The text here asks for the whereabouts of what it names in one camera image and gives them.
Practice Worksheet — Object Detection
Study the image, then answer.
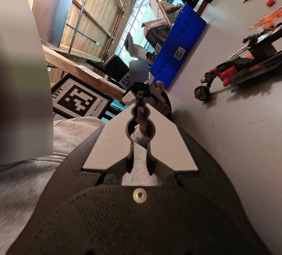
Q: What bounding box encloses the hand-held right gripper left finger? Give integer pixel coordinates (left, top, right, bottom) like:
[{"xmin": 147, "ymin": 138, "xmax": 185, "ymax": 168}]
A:
[{"xmin": 82, "ymin": 103, "xmax": 136, "ymax": 174}]

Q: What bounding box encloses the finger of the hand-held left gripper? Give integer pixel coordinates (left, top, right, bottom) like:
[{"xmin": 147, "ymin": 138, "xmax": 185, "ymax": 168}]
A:
[
  {"xmin": 121, "ymin": 91, "xmax": 138, "ymax": 107},
  {"xmin": 149, "ymin": 72, "xmax": 166, "ymax": 104}
]

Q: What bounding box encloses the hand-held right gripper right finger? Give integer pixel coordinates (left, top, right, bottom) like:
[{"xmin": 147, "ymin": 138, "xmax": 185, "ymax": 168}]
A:
[{"xmin": 144, "ymin": 103, "xmax": 199, "ymax": 181}]

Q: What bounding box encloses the dark grey lego hinge piece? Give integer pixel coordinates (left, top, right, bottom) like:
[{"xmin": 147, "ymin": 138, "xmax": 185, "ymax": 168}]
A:
[{"xmin": 136, "ymin": 90, "xmax": 147, "ymax": 116}]

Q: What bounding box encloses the black lego wheel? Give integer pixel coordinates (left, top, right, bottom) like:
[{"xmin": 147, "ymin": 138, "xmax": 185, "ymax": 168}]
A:
[{"xmin": 194, "ymin": 85, "xmax": 211, "ymax": 102}]

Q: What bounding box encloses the black red lego motorcycle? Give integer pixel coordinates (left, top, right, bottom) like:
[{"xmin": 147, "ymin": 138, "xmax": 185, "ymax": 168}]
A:
[{"xmin": 194, "ymin": 22, "xmax": 282, "ymax": 102}]

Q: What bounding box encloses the person's left forearm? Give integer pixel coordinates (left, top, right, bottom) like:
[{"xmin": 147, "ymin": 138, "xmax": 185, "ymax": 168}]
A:
[{"xmin": 131, "ymin": 125, "xmax": 151, "ymax": 149}]

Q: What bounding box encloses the person's left hand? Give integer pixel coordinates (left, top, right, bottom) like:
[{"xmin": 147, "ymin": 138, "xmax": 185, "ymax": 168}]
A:
[{"xmin": 135, "ymin": 80, "xmax": 172, "ymax": 138}]

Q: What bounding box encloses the black office chair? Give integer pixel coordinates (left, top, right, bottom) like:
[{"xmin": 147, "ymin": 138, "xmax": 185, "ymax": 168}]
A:
[{"xmin": 85, "ymin": 54, "xmax": 131, "ymax": 88}]

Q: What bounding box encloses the cardboard toy box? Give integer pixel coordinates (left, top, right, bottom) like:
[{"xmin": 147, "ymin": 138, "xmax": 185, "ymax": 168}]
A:
[{"xmin": 141, "ymin": 18, "xmax": 173, "ymax": 54}]

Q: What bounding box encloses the framed black white marker sign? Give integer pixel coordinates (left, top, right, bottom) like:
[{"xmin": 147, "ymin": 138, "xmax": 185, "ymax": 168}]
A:
[{"xmin": 51, "ymin": 72, "xmax": 114, "ymax": 120}]

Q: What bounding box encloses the blue plastic bin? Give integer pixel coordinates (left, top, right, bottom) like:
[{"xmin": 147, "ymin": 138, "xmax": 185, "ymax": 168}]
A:
[{"xmin": 149, "ymin": 2, "xmax": 207, "ymax": 88}]

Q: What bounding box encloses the wooden beam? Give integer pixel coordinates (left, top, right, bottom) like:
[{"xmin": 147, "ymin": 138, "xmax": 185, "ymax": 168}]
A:
[{"xmin": 41, "ymin": 45, "xmax": 126, "ymax": 102}]

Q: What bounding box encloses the large orange flame piece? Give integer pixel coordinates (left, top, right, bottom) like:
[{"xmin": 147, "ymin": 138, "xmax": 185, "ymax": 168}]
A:
[{"xmin": 249, "ymin": 7, "xmax": 282, "ymax": 30}]

